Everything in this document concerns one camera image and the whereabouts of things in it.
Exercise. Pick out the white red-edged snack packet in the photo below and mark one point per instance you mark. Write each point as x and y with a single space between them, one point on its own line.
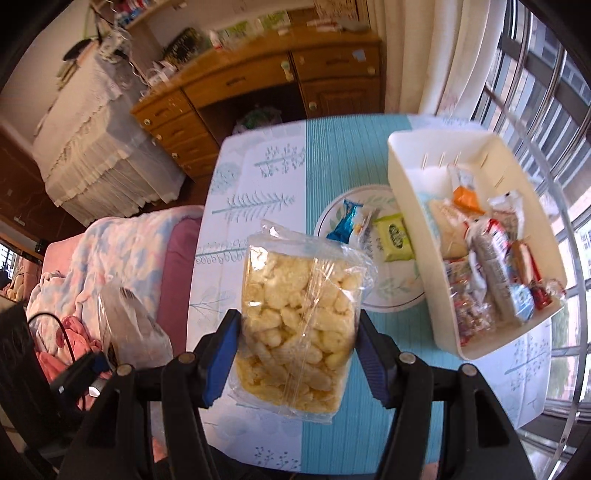
509 211

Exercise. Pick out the brown chocolate candy wrapper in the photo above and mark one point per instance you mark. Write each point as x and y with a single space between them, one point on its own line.
544 292

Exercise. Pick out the wooden bookshelf hutch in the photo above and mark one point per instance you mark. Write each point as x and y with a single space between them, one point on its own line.
133 16

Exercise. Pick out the green candy packet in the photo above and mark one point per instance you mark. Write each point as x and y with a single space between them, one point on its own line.
394 238

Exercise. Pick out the white plastic storage bin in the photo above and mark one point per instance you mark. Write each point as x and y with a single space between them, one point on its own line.
418 173

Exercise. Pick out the white charger with cables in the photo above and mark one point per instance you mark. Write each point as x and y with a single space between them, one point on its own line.
159 74

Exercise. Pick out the white small bottle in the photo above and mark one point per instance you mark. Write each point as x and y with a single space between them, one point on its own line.
215 40

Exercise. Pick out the dark wooden door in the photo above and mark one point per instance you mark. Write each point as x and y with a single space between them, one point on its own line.
25 204

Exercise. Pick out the metal window security grille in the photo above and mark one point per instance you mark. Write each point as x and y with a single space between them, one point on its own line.
537 98

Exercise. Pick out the orange cookie tray pack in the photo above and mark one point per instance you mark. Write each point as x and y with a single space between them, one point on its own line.
128 333

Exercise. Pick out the mixed nuts clear bag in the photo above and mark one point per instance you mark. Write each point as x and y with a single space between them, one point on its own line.
468 292

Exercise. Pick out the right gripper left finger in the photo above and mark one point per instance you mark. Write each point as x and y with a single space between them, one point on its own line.
115 441

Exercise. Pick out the floral ceramic plate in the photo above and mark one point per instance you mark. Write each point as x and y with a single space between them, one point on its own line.
398 285

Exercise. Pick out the wooden desk with drawers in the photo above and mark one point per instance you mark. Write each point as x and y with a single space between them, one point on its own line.
303 74

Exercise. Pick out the pastel fleece blanket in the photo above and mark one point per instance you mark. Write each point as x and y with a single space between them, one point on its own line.
152 255

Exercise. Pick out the beige pastry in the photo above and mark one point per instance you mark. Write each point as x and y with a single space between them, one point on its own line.
452 225

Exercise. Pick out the pink cloth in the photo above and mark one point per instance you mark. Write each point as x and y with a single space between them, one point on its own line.
59 342

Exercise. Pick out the plastic bag under desk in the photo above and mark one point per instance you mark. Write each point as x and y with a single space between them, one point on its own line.
258 118

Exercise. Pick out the long red white biscuit pack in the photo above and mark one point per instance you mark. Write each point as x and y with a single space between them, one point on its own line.
488 238

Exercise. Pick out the white orange snack bar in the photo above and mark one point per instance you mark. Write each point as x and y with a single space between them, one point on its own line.
464 194

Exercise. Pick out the blue foil candy packet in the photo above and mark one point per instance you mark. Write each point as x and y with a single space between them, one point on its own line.
344 228

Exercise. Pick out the white lace covered cabinet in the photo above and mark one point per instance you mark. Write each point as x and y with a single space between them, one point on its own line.
94 158

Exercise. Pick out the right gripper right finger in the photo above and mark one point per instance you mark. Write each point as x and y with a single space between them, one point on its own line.
478 439

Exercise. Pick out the cream floral curtain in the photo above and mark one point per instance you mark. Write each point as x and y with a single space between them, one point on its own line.
438 53

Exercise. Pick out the patterned cardboard box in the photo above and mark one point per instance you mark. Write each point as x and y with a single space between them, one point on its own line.
337 9

